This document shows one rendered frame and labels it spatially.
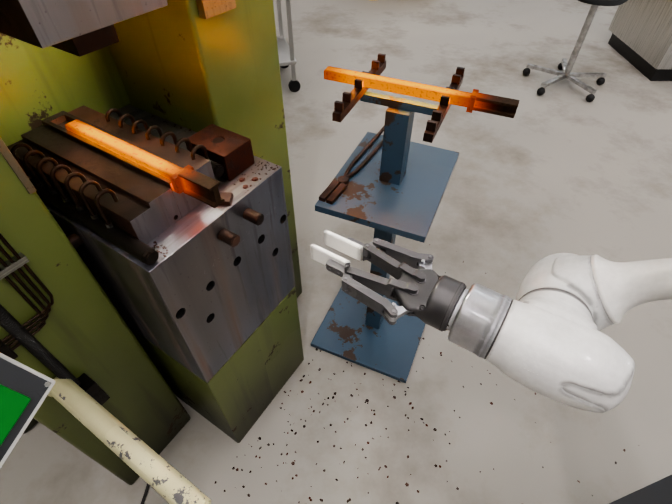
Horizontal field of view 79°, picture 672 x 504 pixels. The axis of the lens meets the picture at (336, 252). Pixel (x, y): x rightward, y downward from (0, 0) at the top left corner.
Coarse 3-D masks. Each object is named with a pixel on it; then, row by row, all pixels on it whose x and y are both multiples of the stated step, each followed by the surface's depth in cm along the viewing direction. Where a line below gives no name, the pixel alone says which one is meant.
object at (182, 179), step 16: (80, 128) 87; (96, 128) 87; (112, 144) 83; (128, 144) 83; (144, 160) 79; (160, 160) 79; (176, 176) 75; (192, 176) 74; (192, 192) 77; (208, 192) 74
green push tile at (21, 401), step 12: (0, 384) 48; (0, 396) 47; (12, 396) 48; (24, 396) 49; (0, 408) 47; (12, 408) 48; (24, 408) 49; (0, 420) 47; (12, 420) 48; (0, 432) 47; (0, 444) 46
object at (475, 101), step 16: (336, 80) 101; (352, 80) 99; (368, 80) 98; (384, 80) 97; (400, 80) 97; (416, 96) 96; (432, 96) 94; (464, 96) 91; (480, 96) 91; (496, 96) 91; (496, 112) 91; (512, 112) 90
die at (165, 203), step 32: (64, 128) 89; (128, 128) 90; (32, 160) 84; (64, 160) 84; (96, 160) 82; (128, 160) 81; (192, 160) 82; (64, 192) 82; (96, 192) 77; (128, 192) 76; (160, 192) 75; (128, 224) 73; (160, 224) 78
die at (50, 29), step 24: (0, 0) 49; (24, 0) 47; (48, 0) 49; (72, 0) 51; (96, 0) 53; (120, 0) 56; (144, 0) 58; (0, 24) 52; (24, 24) 49; (48, 24) 50; (72, 24) 52; (96, 24) 54
